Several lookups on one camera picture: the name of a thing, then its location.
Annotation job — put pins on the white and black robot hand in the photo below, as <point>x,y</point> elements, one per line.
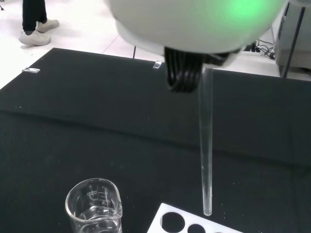
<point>184,21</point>

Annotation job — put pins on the white test tube rack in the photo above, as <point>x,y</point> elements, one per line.
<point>158,218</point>

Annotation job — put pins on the clear glass beaker with water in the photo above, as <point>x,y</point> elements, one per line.
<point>94,213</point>

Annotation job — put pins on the clear cloth clip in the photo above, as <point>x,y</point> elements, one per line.
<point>158,64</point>
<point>31,70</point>

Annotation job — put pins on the grey metal cabinet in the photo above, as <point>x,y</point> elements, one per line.
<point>297,36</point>

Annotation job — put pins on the black bench cloth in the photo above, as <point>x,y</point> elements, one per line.
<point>97,121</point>

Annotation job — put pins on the person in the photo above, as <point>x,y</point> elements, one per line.
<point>34,14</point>

